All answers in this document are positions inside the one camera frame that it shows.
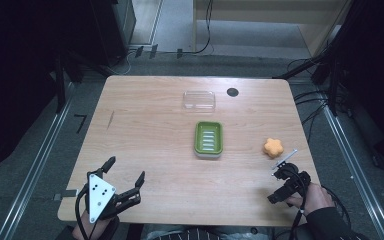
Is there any person's right hand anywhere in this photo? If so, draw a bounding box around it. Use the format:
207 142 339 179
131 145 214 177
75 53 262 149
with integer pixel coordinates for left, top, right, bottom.
285 182 336 218

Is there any metal floor rail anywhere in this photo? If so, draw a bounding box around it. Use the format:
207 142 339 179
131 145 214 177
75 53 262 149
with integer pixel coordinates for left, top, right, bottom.
321 104 384 240
0 81 77 240

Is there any black hanging cable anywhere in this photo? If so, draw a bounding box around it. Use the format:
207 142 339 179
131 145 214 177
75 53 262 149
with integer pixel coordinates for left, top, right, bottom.
161 0 215 56

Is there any orange sponge toy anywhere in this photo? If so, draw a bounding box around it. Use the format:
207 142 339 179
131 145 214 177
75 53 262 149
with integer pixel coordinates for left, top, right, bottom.
262 137 285 159

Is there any black metal stand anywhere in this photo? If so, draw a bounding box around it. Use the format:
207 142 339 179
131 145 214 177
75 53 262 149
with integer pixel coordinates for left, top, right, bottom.
50 49 114 115
273 33 343 117

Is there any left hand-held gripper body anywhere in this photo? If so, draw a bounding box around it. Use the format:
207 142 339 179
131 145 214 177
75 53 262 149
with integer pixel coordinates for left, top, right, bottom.
84 169 143 224

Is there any clear plastic container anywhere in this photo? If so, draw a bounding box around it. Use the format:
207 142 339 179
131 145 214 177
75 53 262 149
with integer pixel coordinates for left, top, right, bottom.
182 89 217 111

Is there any black floor cable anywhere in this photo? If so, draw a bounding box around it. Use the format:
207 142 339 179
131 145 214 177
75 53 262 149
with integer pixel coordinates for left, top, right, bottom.
293 89 331 103
300 101 329 143

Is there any person's striped clothing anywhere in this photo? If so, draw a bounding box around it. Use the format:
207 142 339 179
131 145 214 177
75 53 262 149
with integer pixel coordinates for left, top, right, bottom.
144 226 235 240

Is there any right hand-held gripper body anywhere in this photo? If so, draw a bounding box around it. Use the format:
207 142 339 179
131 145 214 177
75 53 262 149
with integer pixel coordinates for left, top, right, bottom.
270 148 313 201

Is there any black looped cable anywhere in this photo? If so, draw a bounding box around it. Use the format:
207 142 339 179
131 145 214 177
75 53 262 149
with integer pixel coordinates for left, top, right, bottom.
321 184 353 232

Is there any green soap dish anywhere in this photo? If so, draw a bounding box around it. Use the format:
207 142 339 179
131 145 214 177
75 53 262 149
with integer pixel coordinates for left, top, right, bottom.
193 120 224 159

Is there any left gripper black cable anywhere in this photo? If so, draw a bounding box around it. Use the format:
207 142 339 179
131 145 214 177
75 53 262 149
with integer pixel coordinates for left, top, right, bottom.
74 184 94 240

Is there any light wooden furniture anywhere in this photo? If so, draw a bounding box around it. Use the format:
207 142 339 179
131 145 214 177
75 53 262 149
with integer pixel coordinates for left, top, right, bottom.
192 0 353 58

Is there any person's left hand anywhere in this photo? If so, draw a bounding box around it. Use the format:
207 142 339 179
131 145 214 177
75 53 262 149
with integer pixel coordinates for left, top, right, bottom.
71 210 115 240

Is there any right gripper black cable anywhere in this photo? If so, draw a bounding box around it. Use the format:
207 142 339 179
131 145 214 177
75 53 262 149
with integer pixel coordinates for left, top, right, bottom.
279 163 310 240

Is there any white floor cable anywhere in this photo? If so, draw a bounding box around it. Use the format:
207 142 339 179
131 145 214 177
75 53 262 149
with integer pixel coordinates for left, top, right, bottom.
108 49 139 76

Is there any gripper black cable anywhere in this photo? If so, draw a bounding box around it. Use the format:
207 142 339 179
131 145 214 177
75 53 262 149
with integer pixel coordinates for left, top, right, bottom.
74 184 94 240
279 163 310 240

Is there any black cabinet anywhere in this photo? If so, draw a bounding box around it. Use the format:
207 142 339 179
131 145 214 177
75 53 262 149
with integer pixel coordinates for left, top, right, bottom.
89 0 137 67

